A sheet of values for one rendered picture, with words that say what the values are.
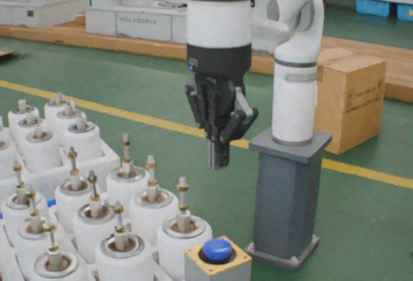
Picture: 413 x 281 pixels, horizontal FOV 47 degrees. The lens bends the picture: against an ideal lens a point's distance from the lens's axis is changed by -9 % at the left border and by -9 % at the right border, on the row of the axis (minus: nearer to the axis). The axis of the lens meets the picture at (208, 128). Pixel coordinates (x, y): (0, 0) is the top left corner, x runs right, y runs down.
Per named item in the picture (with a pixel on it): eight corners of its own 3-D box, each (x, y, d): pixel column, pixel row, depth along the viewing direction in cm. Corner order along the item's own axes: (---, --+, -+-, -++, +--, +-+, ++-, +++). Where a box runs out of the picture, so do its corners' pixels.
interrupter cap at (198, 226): (203, 216, 91) (203, 213, 91) (207, 239, 84) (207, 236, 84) (161, 218, 90) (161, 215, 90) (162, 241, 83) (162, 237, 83)
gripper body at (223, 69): (173, 32, 59) (173, 107, 63) (210, 45, 53) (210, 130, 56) (225, 26, 63) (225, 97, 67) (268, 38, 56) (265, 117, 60)
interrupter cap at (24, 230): (10, 229, 85) (9, 226, 84) (43, 214, 90) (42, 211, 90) (31, 246, 80) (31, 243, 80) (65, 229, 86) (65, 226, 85)
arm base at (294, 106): (281, 127, 117) (285, 54, 111) (318, 135, 112) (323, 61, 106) (264, 140, 110) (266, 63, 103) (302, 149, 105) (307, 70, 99)
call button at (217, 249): (221, 245, 72) (221, 234, 71) (237, 259, 69) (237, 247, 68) (197, 253, 70) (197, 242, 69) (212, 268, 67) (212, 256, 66)
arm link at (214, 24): (294, 42, 58) (294, -10, 56) (212, 52, 53) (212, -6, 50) (248, 28, 65) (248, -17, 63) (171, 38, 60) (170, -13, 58)
